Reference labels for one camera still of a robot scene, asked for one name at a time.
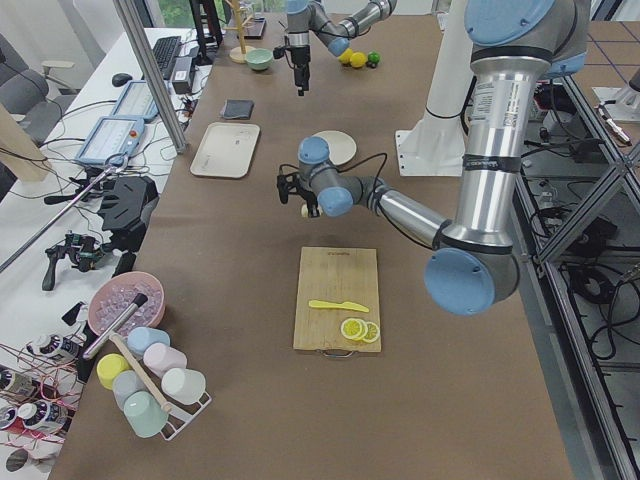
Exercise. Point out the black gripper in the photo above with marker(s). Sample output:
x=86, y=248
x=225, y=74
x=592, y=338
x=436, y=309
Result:
x=300, y=56
x=311, y=201

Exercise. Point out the cream round plate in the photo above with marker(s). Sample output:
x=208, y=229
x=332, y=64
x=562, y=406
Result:
x=341, y=146

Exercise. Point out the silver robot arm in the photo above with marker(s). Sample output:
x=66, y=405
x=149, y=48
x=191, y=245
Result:
x=515, y=44
x=306, y=17

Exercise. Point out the cream rectangular tray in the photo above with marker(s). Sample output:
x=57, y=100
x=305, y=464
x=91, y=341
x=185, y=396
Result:
x=226, y=150

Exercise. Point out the mint green bowl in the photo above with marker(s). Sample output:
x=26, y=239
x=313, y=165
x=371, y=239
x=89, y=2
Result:
x=259, y=59

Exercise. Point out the yellow lemon far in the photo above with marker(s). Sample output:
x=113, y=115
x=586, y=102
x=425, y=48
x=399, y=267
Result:
x=344, y=58

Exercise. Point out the yellow lemon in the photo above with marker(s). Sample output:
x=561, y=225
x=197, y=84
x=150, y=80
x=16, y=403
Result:
x=344, y=58
x=358, y=60

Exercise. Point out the yellow lemon near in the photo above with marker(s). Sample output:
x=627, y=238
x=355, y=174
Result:
x=358, y=60

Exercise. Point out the bamboo cutting board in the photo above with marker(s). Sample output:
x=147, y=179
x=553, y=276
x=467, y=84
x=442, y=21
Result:
x=337, y=275

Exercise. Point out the wooden cup tree stand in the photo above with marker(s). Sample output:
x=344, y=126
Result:
x=238, y=54

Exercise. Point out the grey folded cloth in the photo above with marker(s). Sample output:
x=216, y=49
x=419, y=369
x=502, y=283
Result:
x=237, y=109

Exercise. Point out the green lime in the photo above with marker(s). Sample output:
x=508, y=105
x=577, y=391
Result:
x=373, y=59

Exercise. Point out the yellow plastic knife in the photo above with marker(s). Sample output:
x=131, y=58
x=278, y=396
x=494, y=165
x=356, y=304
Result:
x=345, y=305

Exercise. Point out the lemon slice back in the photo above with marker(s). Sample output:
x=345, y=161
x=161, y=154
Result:
x=372, y=333

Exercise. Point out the black keyboard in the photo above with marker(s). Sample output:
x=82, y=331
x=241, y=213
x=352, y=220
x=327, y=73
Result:
x=166, y=50

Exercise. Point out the far teach pendant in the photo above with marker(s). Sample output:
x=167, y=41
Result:
x=136, y=100

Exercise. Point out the teach pendant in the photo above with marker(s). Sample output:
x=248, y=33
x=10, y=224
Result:
x=136, y=100
x=112, y=140

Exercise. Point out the black computer mouse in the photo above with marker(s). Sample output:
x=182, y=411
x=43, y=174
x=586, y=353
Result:
x=120, y=79

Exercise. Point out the metal muddler stick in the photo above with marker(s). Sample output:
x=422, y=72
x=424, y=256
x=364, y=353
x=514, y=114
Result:
x=139, y=300

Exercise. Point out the near teach pendant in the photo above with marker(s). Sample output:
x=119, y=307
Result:
x=112, y=140

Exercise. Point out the metal reacher grabber stick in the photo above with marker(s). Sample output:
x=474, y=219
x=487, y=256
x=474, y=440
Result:
x=60, y=212

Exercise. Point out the pink cup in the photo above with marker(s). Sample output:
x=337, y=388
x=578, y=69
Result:
x=160, y=358

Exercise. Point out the pink bowl of ice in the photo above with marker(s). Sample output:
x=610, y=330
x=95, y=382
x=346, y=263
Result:
x=118, y=293

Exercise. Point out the blue cup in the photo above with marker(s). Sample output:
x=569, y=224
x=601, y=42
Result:
x=141, y=338

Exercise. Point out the white cup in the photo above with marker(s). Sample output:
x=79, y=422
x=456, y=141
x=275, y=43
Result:
x=184, y=385

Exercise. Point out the black hand-held gripper device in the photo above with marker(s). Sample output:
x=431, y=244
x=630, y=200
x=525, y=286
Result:
x=84, y=252

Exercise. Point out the white cup rack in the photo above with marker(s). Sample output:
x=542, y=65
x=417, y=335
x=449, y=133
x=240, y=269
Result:
x=179, y=415

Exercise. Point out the yellow cup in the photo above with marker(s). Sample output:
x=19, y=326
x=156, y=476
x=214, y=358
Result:
x=109, y=367

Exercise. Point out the grey cup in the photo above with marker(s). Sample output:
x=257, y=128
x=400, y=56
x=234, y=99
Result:
x=126, y=384

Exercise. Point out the mint green cup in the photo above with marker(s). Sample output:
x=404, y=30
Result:
x=144, y=414

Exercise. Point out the white camera post base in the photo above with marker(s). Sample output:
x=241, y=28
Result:
x=436, y=144

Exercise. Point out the aluminium frame post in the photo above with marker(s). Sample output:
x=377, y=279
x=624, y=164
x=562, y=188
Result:
x=133, y=27

